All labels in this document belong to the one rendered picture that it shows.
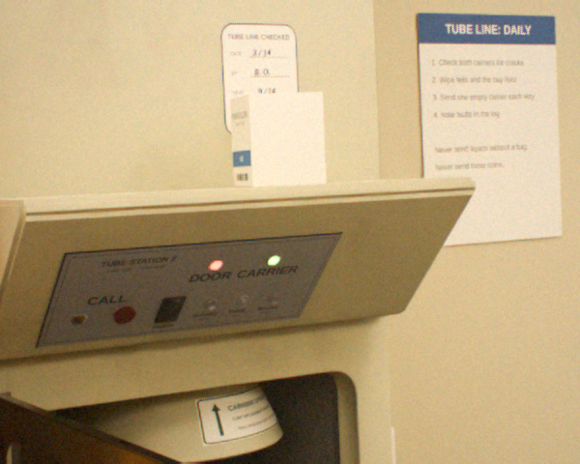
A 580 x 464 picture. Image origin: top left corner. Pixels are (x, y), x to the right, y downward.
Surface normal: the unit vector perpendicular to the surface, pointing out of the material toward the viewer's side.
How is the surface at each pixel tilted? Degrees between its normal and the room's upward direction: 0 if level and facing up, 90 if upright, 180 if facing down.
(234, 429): 67
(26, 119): 90
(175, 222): 135
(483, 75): 90
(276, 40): 90
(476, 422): 90
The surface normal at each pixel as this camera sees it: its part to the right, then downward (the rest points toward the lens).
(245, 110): -0.96, 0.06
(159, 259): 0.39, 0.72
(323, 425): -0.86, 0.07
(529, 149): 0.51, 0.02
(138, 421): -0.21, -0.35
